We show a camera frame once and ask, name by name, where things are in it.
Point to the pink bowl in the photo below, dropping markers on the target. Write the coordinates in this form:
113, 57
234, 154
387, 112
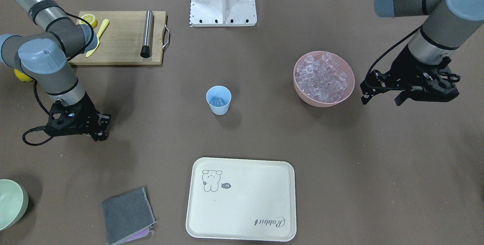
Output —
324, 99

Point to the grey folded cloth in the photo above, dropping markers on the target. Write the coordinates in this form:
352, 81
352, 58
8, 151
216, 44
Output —
127, 217

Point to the steel muddler black tip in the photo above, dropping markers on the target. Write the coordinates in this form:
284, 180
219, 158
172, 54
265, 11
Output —
146, 49

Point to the light green bowl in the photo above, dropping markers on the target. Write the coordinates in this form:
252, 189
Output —
13, 203

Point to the light blue plastic cup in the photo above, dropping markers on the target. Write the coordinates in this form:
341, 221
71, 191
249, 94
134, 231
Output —
219, 92

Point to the lemon half upper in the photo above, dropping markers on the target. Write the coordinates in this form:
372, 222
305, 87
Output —
89, 19

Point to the pile of clear ice cubes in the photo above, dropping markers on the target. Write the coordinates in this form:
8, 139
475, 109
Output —
321, 78

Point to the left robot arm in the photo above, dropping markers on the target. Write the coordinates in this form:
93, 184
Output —
448, 25

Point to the yellow plastic knife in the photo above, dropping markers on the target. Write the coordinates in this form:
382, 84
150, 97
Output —
103, 27

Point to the clear ice cube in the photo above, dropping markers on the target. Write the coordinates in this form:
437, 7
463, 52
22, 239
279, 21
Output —
221, 102
213, 101

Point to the cream rabbit serving tray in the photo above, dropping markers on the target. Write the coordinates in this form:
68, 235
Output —
242, 199

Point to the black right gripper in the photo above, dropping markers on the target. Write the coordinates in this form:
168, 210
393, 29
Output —
85, 109

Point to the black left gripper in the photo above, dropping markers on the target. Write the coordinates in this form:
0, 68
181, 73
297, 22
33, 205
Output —
401, 67

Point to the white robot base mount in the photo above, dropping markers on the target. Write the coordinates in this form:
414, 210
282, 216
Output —
222, 13

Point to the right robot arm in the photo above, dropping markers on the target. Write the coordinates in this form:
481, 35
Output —
45, 58

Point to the bamboo cutting board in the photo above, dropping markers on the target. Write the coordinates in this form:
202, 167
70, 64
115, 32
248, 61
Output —
122, 41

